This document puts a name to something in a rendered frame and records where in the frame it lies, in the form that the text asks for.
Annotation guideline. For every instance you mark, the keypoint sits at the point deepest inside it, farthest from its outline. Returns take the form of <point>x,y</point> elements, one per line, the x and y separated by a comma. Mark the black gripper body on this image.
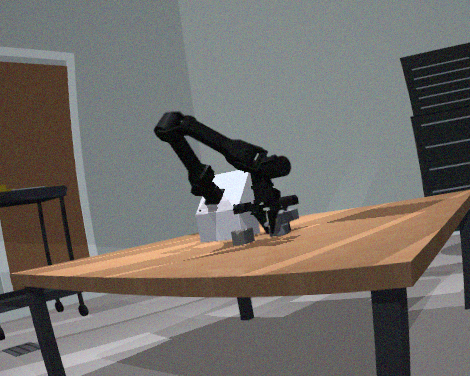
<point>263,192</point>

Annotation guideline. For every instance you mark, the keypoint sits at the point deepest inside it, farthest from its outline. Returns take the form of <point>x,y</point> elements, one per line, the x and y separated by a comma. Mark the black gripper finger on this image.
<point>261,217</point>
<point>272,216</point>

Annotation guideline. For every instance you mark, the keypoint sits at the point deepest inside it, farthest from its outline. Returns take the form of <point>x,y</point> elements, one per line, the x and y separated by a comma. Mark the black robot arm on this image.
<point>237,152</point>

